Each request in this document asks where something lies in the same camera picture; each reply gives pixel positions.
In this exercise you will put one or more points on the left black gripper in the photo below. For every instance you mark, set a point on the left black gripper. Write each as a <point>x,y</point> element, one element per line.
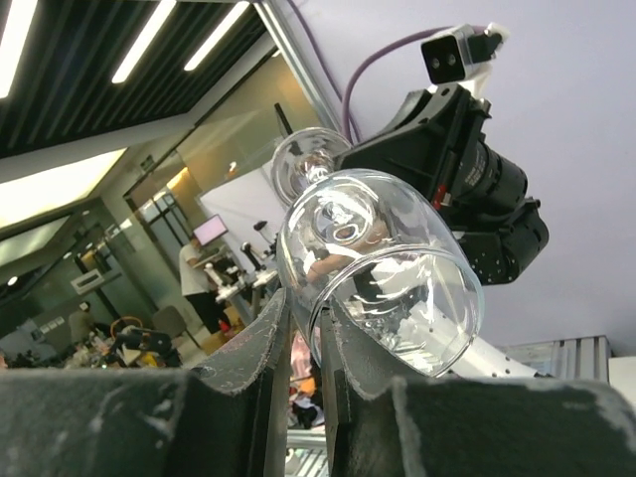
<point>444,157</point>

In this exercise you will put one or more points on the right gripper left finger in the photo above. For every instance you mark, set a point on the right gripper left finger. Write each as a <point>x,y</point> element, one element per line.
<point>225,417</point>

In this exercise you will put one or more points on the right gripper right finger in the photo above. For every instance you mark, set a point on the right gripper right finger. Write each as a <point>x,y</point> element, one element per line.
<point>385,419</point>

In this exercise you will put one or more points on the clear wine glass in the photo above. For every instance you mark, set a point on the clear wine glass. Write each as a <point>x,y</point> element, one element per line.
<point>368,244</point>

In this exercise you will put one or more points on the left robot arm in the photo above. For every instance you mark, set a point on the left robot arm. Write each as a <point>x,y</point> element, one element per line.
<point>499,244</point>

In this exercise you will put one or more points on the man in white shirt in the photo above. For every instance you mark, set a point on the man in white shirt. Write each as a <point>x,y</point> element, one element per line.
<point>196,287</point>

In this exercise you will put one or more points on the pink screen monitor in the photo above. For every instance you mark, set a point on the pink screen monitor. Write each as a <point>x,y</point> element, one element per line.
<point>210,230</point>

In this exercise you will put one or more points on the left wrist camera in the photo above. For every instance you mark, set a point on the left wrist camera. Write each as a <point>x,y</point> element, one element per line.
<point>463,55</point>

